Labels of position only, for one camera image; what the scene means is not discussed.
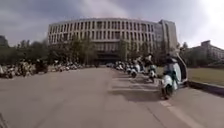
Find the large curved beige building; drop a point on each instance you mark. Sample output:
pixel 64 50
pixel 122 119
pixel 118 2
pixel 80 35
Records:
pixel 110 31

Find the row of parked scooters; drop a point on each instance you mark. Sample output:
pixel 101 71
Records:
pixel 30 68
pixel 151 71

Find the row of trees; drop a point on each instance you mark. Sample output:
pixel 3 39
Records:
pixel 66 50

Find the grey paved plaza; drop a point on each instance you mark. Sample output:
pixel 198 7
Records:
pixel 76 100

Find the grey stone kerb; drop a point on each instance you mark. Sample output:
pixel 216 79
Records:
pixel 206 87

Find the low grey building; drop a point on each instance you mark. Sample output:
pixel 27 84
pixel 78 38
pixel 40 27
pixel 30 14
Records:
pixel 209 50

